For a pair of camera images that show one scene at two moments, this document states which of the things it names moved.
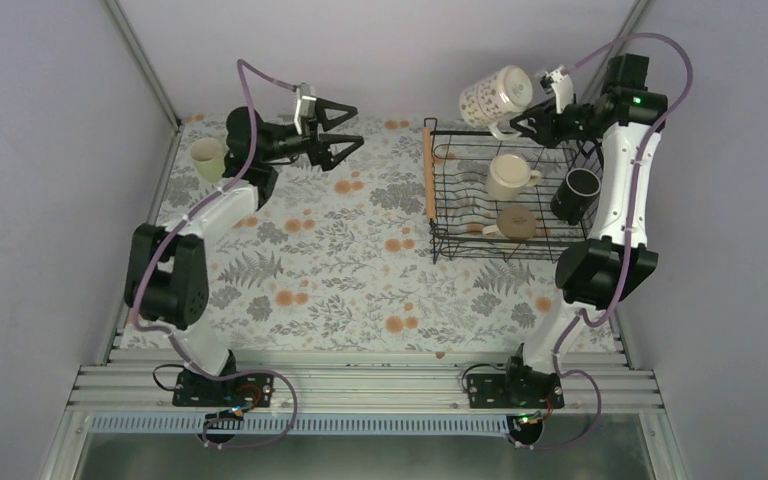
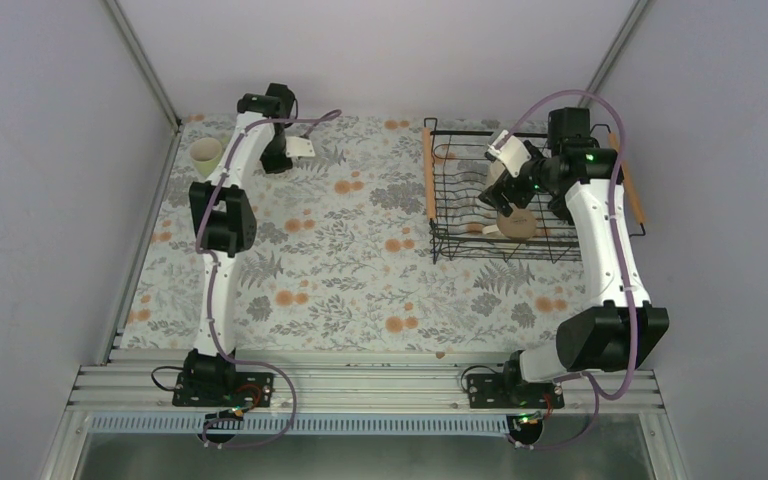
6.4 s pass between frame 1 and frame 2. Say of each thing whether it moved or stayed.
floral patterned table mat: stayed
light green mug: stayed
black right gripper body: moved
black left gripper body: stayed
